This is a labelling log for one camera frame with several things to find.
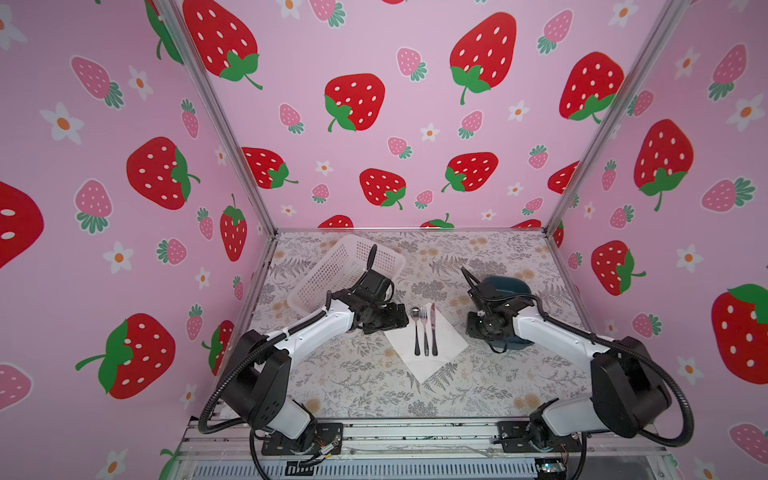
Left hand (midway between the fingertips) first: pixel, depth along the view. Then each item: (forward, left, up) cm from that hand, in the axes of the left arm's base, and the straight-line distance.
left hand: (399, 321), depth 85 cm
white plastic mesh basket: (+25, +22, -7) cm, 34 cm away
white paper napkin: (-2, -16, -10) cm, 19 cm away
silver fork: (+7, -8, -8) cm, 13 cm away
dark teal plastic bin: (+16, -37, -4) cm, 41 cm away
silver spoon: (+7, -5, -8) cm, 11 cm away
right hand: (0, -22, -5) cm, 22 cm away
